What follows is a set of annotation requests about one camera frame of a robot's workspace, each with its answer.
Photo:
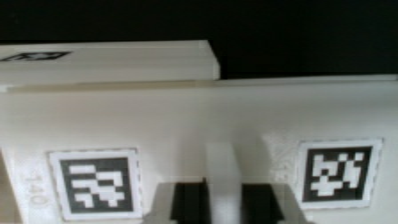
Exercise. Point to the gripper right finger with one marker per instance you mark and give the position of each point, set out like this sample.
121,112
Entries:
269,204

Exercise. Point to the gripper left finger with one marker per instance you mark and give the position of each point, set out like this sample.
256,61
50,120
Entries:
180,204

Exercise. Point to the white door panel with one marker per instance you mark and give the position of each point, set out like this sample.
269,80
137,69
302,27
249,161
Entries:
102,139

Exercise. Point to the white cabinet body box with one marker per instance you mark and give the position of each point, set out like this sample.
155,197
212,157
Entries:
107,62

